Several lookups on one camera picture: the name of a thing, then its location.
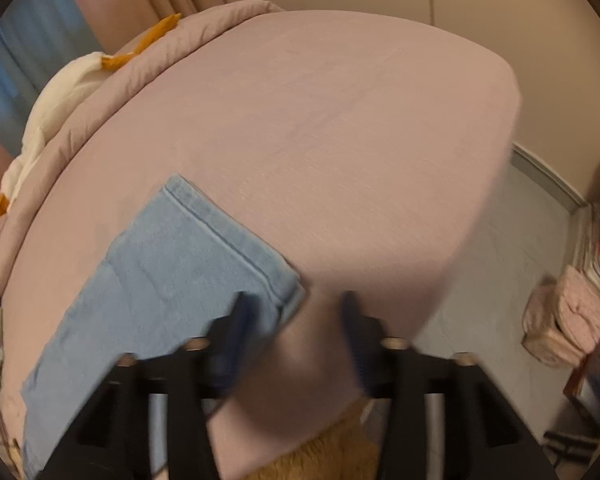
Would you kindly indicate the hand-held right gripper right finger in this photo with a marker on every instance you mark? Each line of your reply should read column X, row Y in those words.
column 356, row 345

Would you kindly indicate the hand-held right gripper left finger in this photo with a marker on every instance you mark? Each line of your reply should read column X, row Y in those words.
column 234, row 342

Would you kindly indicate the light blue denim pants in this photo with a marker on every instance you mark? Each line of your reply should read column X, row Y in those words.
column 155, row 270

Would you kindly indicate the person's orange fleece clothing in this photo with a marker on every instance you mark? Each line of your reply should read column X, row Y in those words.
column 320, row 450

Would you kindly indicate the bed with pink sheet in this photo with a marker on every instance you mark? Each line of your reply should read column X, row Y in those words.
column 330, row 160

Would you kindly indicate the folded pink bedding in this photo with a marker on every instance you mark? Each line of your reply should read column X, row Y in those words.
column 565, row 315

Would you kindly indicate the black item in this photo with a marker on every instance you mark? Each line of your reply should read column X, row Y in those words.
column 570, row 446

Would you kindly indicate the blue box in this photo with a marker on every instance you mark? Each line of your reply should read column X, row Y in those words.
column 597, row 385

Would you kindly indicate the stack of books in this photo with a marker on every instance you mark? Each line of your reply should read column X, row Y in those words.
column 597, row 255

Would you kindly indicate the white goose plush toy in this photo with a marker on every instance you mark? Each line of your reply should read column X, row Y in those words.
column 55, row 100

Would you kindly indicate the pink quilt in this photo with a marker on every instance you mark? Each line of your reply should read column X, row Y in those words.
column 200, row 25

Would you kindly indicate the blue curtain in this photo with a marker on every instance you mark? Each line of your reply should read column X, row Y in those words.
column 25, row 45

